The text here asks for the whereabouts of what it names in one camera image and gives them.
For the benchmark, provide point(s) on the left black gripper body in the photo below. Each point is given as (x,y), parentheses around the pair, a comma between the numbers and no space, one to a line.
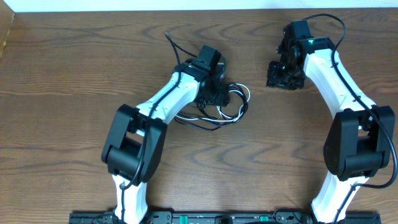
(214,96)

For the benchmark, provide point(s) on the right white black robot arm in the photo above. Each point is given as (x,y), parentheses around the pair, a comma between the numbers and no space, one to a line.
(358,151)

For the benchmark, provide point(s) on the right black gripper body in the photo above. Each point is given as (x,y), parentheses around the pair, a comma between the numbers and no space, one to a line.
(285,77)

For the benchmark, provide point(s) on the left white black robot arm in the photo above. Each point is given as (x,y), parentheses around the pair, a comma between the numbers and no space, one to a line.
(133,147)

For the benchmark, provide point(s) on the cardboard side panel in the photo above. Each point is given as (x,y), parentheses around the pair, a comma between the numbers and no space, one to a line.
(6,20)

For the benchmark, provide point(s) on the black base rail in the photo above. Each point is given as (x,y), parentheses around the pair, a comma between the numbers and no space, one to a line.
(281,215)

